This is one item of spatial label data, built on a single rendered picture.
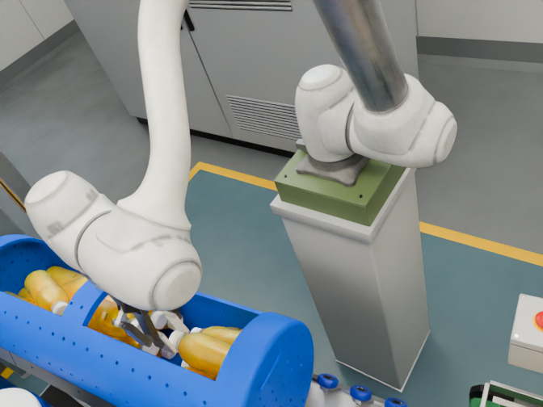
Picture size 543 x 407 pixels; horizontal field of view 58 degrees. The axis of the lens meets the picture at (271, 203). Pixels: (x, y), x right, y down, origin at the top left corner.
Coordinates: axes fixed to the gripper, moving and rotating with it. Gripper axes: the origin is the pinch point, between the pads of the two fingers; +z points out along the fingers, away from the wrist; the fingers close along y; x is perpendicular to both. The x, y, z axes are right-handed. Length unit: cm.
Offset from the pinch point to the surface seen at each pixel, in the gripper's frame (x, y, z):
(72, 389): -43, 14, 32
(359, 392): 32.5, -8.8, 21.6
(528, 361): 61, -23, 17
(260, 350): 21.7, -1.3, -3.6
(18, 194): -99, -30, 12
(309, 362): 22.4, -9.2, 16.0
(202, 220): -119, -107, 118
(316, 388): 21.8, -8.2, 27.0
